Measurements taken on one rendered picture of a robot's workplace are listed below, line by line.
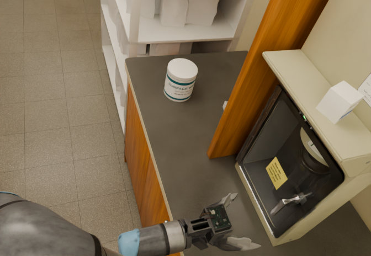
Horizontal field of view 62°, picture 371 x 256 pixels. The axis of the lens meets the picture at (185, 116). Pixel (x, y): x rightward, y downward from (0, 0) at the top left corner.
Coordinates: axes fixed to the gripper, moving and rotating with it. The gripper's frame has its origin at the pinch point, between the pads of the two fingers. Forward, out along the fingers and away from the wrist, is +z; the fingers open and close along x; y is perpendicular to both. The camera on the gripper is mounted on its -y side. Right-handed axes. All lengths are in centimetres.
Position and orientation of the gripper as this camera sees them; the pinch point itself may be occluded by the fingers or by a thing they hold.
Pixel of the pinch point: (248, 219)
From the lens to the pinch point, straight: 91.0
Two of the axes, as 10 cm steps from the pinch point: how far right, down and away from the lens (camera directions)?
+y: 1.8, -6.4, -7.4
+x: -3.0, -7.6, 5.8
